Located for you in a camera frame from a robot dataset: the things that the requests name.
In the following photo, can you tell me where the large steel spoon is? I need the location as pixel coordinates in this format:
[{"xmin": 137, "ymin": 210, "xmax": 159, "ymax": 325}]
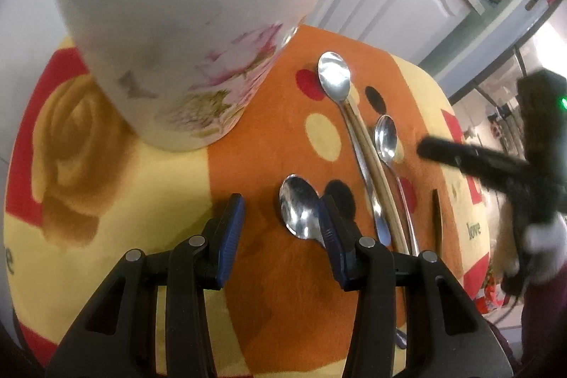
[{"xmin": 318, "ymin": 51, "xmax": 393, "ymax": 247}]

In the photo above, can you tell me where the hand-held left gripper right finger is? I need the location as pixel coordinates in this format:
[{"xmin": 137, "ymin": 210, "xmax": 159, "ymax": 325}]
[{"xmin": 320, "ymin": 194, "xmax": 515, "ymax": 378}]

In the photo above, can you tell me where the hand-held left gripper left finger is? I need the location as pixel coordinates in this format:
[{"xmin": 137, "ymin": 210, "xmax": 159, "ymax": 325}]
[{"xmin": 46, "ymin": 193, "xmax": 246, "ymax": 378}]

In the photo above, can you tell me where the small steel spoon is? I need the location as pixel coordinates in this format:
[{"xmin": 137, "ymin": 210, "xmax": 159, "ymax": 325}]
[{"xmin": 374, "ymin": 115, "xmax": 421, "ymax": 255}]

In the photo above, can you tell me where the medium steel spoon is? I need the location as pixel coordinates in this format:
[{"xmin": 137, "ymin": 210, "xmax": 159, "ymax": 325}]
[{"xmin": 279, "ymin": 174, "xmax": 408, "ymax": 350}]

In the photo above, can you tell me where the dark brown chopstick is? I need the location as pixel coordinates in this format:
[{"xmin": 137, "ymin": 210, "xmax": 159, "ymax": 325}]
[{"xmin": 432, "ymin": 189, "xmax": 444, "ymax": 252}]

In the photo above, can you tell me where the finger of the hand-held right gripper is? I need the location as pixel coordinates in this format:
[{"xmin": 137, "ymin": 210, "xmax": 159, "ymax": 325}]
[{"xmin": 419, "ymin": 136, "xmax": 530, "ymax": 188}]

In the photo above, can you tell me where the person's right hand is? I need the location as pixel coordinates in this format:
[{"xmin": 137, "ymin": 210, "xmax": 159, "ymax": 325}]
[{"xmin": 525, "ymin": 221, "xmax": 567, "ymax": 283}]

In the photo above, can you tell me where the light bamboo chopstick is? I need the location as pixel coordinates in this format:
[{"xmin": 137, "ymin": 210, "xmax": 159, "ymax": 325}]
[{"xmin": 348, "ymin": 88, "xmax": 410, "ymax": 254}]

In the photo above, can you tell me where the white teal-rimmed utensil holder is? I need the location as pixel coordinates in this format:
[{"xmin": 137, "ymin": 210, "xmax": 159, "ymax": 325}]
[{"xmin": 45, "ymin": 0, "xmax": 348, "ymax": 152}]

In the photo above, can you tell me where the yellow orange printed towel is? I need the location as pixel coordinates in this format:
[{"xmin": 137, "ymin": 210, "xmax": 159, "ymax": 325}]
[{"xmin": 4, "ymin": 24, "xmax": 490, "ymax": 378}]

